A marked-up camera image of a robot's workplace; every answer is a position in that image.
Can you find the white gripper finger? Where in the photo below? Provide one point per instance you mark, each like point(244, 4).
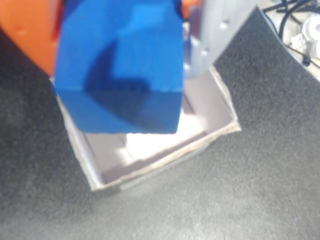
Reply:
point(217, 22)

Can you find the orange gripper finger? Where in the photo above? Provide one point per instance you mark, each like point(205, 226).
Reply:
point(27, 32)

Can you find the small white crumpled object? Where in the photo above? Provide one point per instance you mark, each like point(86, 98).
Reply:
point(298, 42)

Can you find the white cardboard box black label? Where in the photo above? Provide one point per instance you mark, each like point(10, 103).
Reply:
point(162, 155)

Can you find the blue cube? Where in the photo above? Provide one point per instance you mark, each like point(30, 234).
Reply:
point(140, 62)

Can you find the white plastic spool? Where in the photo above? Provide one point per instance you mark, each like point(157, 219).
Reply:
point(312, 32)

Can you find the black felt table mat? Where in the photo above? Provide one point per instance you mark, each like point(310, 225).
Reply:
point(237, 195)

